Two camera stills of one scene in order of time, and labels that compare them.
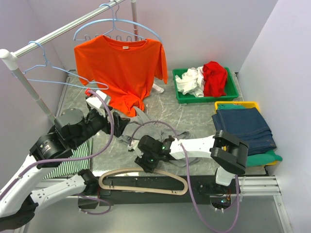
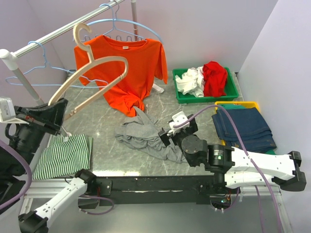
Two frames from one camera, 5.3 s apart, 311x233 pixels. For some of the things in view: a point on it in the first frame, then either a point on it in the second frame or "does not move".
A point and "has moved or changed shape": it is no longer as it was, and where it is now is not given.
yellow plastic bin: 247,104 does not move
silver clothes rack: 9,58 does not move
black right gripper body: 148,161 -> 177,137
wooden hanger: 143,189 has moved or changed shape
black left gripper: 119,123 -> 52,116
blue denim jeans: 245,125 does not move
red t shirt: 215,79 does not move
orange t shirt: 126,71 does not move
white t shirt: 192,82 does not move
